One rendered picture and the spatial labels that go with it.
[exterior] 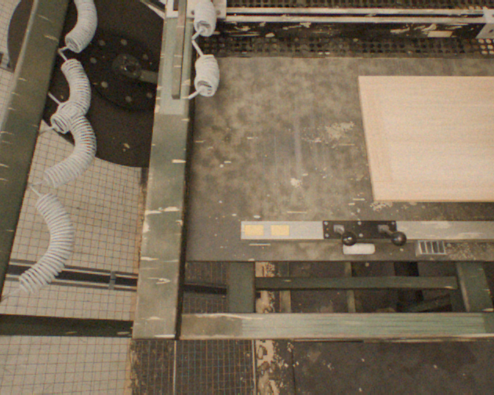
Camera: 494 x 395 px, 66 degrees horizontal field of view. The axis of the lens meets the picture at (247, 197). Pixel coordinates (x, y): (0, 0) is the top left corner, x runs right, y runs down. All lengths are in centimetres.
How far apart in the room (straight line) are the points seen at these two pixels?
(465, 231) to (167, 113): 89
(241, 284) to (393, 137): 64
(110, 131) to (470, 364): 207
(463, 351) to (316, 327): 153
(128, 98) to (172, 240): 76
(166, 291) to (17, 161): 60
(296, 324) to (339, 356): 187
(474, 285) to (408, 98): 60
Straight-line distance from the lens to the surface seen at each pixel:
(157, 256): 97
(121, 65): 160
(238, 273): 107
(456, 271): 124
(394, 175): 120
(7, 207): 123
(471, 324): 112
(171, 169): 104
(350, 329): 101
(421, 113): 134
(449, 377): 248
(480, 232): 121
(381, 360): 266
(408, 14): 152
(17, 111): 135
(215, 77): 107
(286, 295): 207
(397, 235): 97
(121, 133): 150
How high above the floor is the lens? 226
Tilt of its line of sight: 37 degrees down
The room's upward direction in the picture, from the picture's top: 73 degrees counter-clockwise
